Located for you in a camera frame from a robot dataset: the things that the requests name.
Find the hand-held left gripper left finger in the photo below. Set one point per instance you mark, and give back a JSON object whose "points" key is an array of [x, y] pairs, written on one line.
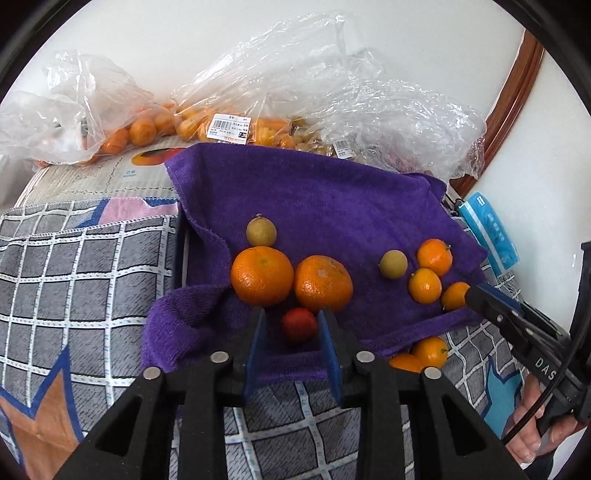
{"points": [[253, 350]]}

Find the person's right hand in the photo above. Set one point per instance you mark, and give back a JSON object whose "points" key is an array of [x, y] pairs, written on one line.
{"points": [[526, 415]]}

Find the small red fruit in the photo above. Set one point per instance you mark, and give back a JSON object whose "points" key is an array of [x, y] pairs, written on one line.
{"points": [[300, 325]]}

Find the blue tissue packet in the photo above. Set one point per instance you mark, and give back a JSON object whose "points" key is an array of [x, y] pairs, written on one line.
{"points": [[489, 230]]}

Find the printed paper sheet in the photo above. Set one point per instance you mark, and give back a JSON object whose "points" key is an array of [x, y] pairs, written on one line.
{"points": [[92, 177]]}

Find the brown wooden door frame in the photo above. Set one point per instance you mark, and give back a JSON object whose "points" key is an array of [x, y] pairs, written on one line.
{"points": [[517, 106]]}

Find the crumpled clear plastic bag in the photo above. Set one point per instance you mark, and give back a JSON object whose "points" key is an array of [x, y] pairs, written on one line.
{"points": [[406, 124]]}

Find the large orange with pale marks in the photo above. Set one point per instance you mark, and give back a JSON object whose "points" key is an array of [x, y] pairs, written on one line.
{"points": [[323, 284]]}

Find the purple towel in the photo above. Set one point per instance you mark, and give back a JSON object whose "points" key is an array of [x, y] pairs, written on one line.
{"points": [[323, 207]]}

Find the small orange with stem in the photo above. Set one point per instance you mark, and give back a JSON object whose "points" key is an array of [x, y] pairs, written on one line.
{"points": [[435, 257]]}

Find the small yellow round fruit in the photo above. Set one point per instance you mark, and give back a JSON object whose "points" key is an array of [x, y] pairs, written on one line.
{"points": [[393, 264]]}

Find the clear plastic bag of mandarins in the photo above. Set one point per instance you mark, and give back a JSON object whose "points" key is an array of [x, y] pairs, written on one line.
{"points": [[83, 106]]}

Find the large mandarin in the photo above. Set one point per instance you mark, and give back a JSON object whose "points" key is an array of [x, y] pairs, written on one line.
{"points": [[262, 276]]}

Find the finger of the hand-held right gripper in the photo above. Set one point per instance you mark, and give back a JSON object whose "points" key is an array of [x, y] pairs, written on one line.
{"points": [[503, 297], [489, 307]]}

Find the yellow-green round fruit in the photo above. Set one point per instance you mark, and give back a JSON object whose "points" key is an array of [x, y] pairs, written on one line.
{"points": [[261, 231]]}

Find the grey checked star blanket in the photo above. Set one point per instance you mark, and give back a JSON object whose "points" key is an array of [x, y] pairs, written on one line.
{"points": [[83, 286]]}

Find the clear plastic bag of oranges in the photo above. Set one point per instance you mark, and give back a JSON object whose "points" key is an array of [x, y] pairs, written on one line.
{"points": [[277, 78]]}

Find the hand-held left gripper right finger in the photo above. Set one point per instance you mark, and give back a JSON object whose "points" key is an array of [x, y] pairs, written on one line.
{"points": [[330, 355]]}

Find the medium orange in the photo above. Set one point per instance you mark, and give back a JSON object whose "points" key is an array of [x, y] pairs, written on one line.
{"points": [[425, 286]]}

